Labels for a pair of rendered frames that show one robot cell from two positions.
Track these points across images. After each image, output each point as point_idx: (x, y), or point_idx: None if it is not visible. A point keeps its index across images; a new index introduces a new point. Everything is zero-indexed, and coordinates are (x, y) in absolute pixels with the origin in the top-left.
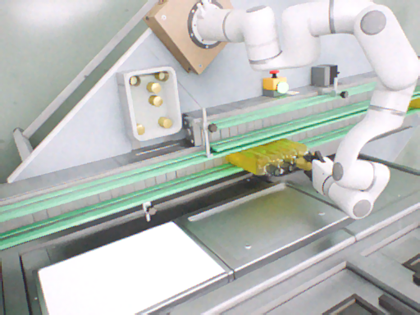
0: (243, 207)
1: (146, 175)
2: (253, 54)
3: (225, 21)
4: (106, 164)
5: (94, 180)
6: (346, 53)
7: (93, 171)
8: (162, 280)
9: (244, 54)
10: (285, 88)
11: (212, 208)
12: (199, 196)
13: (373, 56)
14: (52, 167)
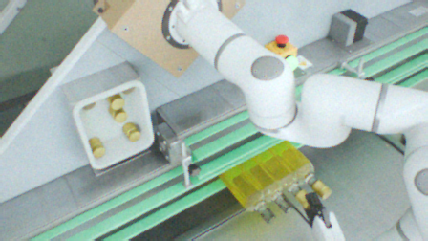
0: (226, 237)
1: (110, 226)
2: (255, 120)
3: (220, 58)
4: (57, 197)
5: (45, 230)
6: None
7: (43, 214)
8: None
9: (242, 20)
10: (294, 66)
11: (190, 238)
12: None
13: (421, 216)
14: None
